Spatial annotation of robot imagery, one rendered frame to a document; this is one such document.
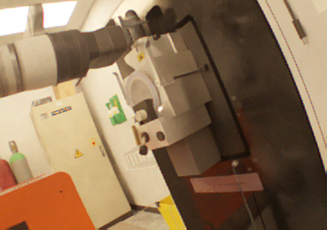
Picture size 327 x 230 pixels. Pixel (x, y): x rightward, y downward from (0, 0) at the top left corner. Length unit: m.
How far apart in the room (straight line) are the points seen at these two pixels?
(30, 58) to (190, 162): 0.29
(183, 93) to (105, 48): 0.14
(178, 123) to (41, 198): 0.42
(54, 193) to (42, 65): 0.42
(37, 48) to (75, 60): 0.06
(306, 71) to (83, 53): 0.30
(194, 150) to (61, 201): 0.40
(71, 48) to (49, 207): 0.45
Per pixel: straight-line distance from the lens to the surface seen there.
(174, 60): 0.41
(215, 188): 0.50
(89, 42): 0.37
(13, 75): 0.33
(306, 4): 0.33
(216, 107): 0.44
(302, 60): 0.33
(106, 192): 3.60
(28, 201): 0.68
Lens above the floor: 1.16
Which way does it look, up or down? 2 degrees up
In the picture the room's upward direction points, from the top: 23 degrees counter-clockwise
